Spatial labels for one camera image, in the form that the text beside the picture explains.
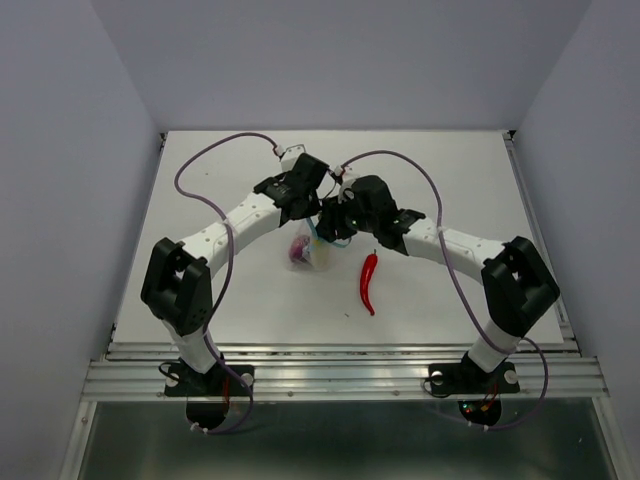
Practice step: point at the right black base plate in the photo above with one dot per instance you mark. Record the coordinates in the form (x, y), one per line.
(447, 379)

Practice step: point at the aluminium rail frame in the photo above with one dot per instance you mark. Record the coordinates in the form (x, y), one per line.
(338, 391)

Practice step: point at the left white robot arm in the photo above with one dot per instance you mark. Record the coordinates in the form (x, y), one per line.
(177, 286)

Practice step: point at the red chili pepper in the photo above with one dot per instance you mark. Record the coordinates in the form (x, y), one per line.
(367, 271)

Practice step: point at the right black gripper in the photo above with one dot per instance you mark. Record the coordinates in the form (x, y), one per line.
(330, 218)

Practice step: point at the white radish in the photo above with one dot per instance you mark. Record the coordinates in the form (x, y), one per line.
(320, 254)

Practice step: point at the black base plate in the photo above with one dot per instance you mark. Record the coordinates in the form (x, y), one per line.
(447, 379)
(181, 381)

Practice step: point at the clear zip top bag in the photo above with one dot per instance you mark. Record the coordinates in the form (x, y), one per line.
(307, 227)

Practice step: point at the purple onion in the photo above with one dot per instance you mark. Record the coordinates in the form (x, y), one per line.
(299, 250)

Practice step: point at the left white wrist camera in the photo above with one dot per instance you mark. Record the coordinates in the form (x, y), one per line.
(290, 156)

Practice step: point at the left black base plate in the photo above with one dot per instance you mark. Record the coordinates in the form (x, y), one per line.
(181, 381)

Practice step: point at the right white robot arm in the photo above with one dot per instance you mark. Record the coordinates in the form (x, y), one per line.
(519, 288)

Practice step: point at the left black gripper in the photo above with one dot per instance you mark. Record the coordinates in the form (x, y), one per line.
(313, 209)

